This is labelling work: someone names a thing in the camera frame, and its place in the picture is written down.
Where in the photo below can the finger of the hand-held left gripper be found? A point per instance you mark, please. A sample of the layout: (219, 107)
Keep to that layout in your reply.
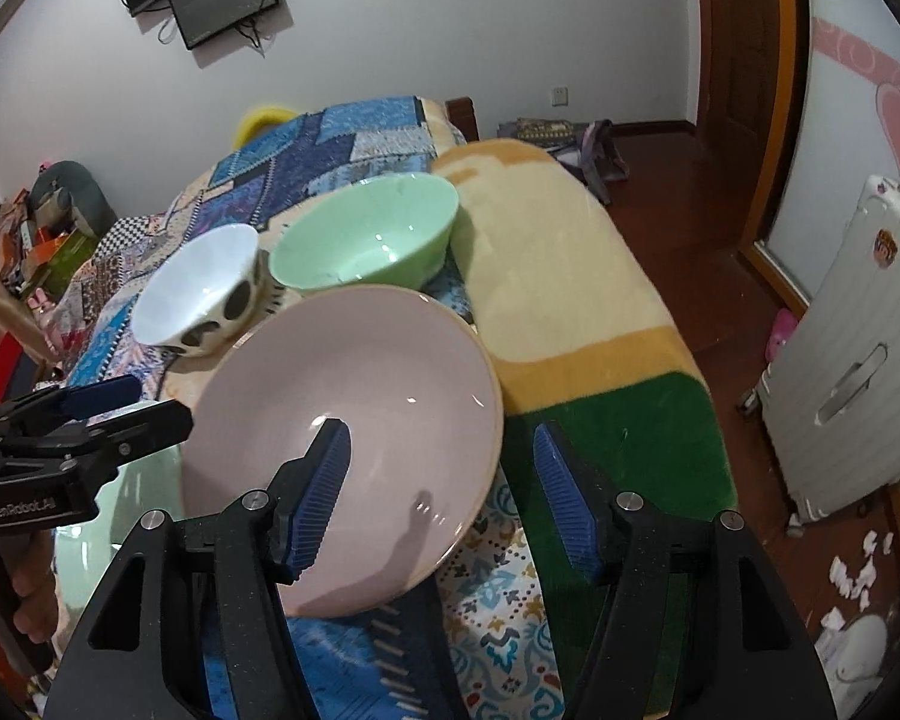
(150, 424)
(97, 395)

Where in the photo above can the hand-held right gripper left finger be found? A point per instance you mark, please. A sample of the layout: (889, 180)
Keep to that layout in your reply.
(319, 502)

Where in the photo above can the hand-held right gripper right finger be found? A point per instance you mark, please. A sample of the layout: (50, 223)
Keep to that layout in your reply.
(566, 502)

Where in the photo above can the green plate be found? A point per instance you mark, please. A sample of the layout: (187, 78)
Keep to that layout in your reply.
(101, 547)

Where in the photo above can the pink bowl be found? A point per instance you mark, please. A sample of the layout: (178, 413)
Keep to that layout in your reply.
(390, 375)

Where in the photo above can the white dark-spotted bowl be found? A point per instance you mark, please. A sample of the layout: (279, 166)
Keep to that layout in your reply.
(195, 277)

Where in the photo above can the green bowl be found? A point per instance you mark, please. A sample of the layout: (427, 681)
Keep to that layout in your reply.
(375, 232)

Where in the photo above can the person's left hand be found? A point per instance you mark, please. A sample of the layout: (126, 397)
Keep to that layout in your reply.
(37, 600)

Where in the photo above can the red box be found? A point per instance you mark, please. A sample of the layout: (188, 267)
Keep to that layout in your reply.
(7, 367)

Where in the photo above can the pink rabbit toy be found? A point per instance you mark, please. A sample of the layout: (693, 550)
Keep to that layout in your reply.
(41, 307)

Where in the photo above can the green bag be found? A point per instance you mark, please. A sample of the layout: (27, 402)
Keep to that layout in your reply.
(67, 259)

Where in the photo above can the clutter pile with green bag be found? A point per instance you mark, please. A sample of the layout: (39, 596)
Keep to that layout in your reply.
(22, 240)

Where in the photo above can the yellow green fleece blanket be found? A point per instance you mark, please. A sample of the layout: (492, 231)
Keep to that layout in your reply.
(570, 300)

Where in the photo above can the pink small object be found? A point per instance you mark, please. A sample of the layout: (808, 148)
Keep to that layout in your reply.
(781, 334)

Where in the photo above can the crumpled tissue scraps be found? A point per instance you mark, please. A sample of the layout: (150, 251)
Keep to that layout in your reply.
(862, 577)

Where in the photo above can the white round object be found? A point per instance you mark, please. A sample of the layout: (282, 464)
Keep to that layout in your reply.
(859, 645)

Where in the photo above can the patchwork printed blanket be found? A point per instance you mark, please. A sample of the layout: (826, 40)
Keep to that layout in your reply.
(330, 142)

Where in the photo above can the white suitcase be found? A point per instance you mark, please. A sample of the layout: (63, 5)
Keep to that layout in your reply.
(847, 315)

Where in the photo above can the patterned cloth bag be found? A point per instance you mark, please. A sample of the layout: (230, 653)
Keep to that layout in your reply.
(547, 131)

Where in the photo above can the brown wooden door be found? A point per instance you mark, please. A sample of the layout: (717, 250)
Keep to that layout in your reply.
(742, 30)

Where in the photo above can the wooden bed post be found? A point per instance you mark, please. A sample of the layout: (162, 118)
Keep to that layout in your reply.
(465, 116)

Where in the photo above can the wall socket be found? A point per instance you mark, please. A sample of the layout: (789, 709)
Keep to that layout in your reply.
(560, 96)

